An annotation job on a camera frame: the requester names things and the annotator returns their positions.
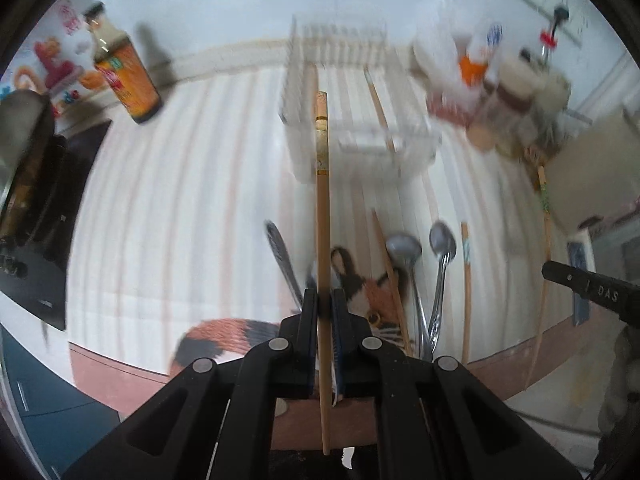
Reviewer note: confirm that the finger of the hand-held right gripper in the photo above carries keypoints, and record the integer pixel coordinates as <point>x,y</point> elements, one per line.
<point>595,290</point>

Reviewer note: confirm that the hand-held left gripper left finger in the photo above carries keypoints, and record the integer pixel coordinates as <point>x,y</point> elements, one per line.
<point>313,360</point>

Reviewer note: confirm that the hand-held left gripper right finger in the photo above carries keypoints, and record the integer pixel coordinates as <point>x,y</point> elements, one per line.
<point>340,355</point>

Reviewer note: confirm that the wooden chopstick with gold band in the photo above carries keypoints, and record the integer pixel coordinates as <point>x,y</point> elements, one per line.
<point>322,200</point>

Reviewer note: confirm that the clear plastic utensil rack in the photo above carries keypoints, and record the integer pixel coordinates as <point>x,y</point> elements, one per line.
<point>350,110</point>

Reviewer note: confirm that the white and blue box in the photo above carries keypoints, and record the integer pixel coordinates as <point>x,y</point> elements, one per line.
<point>580,270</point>

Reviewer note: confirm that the wooden chopstick with green pattern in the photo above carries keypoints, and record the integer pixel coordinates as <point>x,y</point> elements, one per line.
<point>545,240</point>

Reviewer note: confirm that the plain wooden chopstick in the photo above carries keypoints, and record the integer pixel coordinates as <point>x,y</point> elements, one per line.
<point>380,110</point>
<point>390,270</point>

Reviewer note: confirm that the round metal spoon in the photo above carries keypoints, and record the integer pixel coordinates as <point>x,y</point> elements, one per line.
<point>407,255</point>

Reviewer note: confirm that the wooden chopstick with blue pattern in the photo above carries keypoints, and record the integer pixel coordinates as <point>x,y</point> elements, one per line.
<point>467,285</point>

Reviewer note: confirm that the oval metal spoon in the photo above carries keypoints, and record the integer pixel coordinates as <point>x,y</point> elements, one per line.
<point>442,247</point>

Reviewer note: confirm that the clear jar with pale lid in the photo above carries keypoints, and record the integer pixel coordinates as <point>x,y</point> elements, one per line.
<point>547,105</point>

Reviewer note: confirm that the striped cat print tablecloth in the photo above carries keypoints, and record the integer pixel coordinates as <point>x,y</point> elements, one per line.
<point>175,220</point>

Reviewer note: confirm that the glass jar with brown lid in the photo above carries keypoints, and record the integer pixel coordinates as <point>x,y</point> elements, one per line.
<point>512,90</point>

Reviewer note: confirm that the white bottle with orange label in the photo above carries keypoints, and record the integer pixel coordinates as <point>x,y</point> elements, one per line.
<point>477,55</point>

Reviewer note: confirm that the dark blue cabinet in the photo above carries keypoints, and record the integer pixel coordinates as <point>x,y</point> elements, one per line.
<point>45,410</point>

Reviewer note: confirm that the black gas stove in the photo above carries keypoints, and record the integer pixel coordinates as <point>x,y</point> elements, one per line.
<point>45,220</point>

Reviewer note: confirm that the brown sauce bottle orange label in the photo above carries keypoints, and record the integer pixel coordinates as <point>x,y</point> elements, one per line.
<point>125,75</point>

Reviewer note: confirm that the metal cooking pot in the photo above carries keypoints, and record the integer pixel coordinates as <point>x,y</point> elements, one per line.
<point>22,145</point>

